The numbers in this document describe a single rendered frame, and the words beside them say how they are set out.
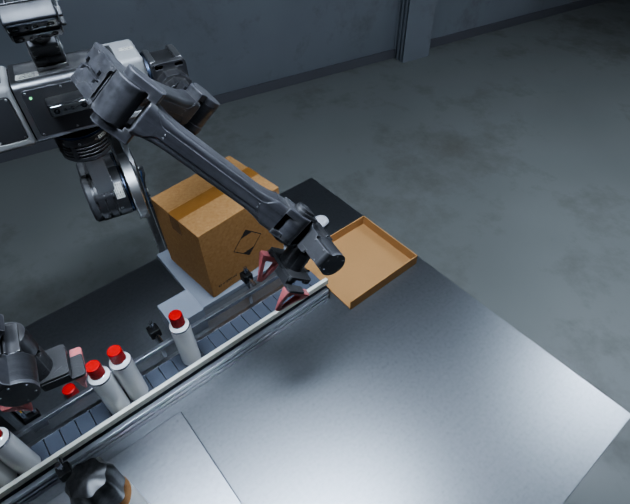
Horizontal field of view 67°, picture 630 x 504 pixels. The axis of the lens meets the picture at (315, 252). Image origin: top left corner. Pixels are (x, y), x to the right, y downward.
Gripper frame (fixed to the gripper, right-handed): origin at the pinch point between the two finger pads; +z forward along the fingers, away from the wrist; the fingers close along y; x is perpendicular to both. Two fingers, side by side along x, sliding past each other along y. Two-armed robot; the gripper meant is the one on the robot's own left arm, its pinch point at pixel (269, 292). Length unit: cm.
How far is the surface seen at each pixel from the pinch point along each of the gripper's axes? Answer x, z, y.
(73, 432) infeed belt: -22, 56, -6
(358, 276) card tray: 51, 3, -17
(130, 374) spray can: -16.5, 35.5, -6.6
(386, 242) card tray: 64, -8, -25
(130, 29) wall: 54, 22, -294
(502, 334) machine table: 70, -13, 23
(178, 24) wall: 82, 3, -294
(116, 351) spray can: -21.9, 29.6, -8.6
